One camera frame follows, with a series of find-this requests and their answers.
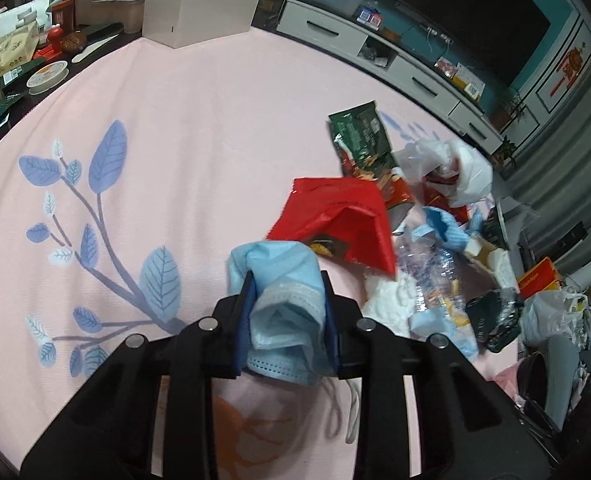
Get grey curtain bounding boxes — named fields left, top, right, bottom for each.
left=505, top=45, right=591, bottom=261

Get white TV cabinet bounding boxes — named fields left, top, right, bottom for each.
left=275, top=0, right=506, bottom=156

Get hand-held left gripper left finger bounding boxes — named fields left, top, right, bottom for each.
left=20, top=272, right=256, bottom=480

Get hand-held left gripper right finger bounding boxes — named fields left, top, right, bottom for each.
left=320, top=270, right=551, bottom=480

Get black crumpled packet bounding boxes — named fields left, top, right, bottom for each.
left=465, top=290, right=523, bottom=353

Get light blue face mask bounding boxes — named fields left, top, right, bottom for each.
left=226, top=241, right=361, bottom=443

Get orange-red cardboard box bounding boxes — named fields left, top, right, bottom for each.
left=518, top=257, right=561, bottom=301

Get white cardboard box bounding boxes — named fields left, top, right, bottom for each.
left=141, top=0, right=266, bottom=50

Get beige plastic tray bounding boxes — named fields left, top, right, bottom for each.
left=90, top=0, right=146, bottom=33

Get potted plant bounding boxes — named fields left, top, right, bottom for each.
left=495, top=137, right=519, bottom=168
left=490, top=87, right=529, bottom=131

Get white shoehorn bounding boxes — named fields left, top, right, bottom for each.
left=71, top=35, right=123, bottom=63

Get white paper carton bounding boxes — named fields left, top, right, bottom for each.
left=468, top=237, right=519, bottom=291

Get black television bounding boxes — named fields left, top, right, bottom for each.
left=335, top=0, right=551, bottom=88

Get light wooden box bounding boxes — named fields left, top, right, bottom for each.
left=0, top=27, right=38, bottom=86

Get white crumpled tissue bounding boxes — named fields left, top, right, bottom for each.
left=363, top=275, right=416, bottom=336

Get crushed clear plastic bottle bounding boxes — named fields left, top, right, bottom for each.
left=393, top=232, right=479, bottom=356

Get clear tape roll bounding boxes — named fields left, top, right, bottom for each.
left=26, top=60, right=70, bottom=95

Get white panel with red decal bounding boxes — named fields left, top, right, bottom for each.
left=535, top=25, right=591, bottom=111

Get green and red snack packet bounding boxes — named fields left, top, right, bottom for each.
left=328, top=101, right=416, bottom=221

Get white plastic bag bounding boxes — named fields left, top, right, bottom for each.
left=393, top=139, right=493, bottom=208
left=523, top=287, right=591, bottom=351

